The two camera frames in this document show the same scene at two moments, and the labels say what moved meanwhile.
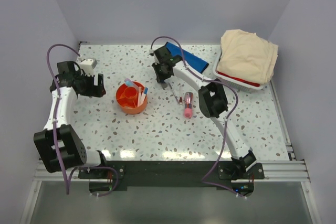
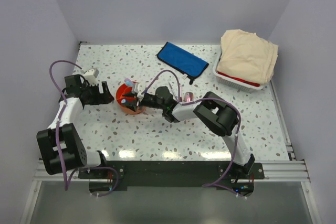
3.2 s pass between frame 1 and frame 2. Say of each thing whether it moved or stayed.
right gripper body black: moved
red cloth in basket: stayed
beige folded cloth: stayed
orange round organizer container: stayed
